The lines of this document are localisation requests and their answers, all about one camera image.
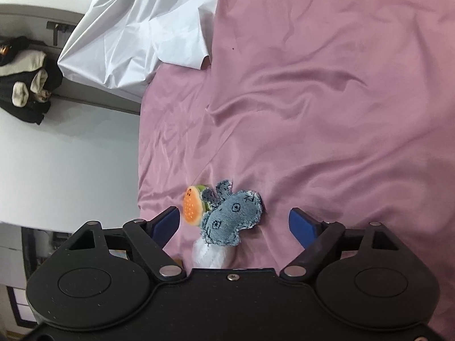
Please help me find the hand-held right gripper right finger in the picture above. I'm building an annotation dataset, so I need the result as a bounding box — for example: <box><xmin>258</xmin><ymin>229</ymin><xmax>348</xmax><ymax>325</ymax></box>
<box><xmin>280</xmin><ymin>208</ymin><xmax>396</xmax><ymax>279</ymax></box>

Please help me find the dark clothes bundle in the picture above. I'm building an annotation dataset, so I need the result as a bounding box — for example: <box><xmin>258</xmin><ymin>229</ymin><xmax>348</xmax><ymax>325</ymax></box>
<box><xmin>0</xmin><ymin>36</ymin><xmax>64</xmax><ymax>126</ymax></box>

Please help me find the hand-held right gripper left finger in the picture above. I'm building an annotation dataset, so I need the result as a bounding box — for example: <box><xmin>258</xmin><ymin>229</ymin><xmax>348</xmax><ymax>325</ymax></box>
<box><xmin>64</xmin><ymin>206</ymin><xmax>187</xmax><ymax>282</ymax></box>

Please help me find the denim elephant toy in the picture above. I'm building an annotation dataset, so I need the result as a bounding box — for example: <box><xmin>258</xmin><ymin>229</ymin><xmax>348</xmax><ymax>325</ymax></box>
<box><xmin>199</xmin><ymin>179</ymin><xmax>264</xmax><ymax>247</ymax></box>

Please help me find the burger plush toy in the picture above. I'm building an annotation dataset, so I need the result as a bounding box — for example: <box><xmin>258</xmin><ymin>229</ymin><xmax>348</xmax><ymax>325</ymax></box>
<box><xmin>183</xmin><ymin>184</ymin><xmax>210</xmax><ymax>226</ymax></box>

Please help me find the white cloth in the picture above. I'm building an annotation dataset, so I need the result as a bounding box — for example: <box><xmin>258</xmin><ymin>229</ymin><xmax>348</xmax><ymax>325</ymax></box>
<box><xmin>191</xmin><ymin>238</ymin><xmax>236</xmax><ymax>270</ymax></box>

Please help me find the pink bed sheet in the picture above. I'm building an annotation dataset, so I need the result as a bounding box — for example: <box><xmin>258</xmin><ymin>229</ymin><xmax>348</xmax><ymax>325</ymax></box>
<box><xmin>137</xmin><ymin>0</ymin><xmax>455</xmax><ymax>341</ymax></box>

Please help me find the white cover sheet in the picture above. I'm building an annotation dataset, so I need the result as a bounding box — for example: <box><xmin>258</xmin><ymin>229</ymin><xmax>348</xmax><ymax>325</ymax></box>
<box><xmin>57</xmin><ymin>0</ymin><xmax>228</xmax><ymax>95</ymax></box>

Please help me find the black door handle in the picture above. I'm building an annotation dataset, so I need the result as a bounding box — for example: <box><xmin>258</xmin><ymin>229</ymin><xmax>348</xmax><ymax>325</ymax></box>
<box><xmin>46</xmin><ymin>21</ymin><xmax>70</xmax><ymax>47</ymax></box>

